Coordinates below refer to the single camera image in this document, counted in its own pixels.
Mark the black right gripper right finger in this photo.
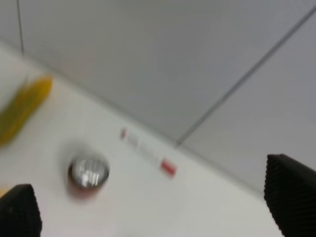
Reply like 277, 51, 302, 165
264, 154, 316, 237

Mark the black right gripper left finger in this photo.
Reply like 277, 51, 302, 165
0, 184, 42, 237

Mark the red soda can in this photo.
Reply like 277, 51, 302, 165
67, 153, 110, 199

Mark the green yellow corn cob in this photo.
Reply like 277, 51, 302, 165
0, 74, 53, 147

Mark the white marker with red cap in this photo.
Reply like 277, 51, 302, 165
120, 127, 178, 180

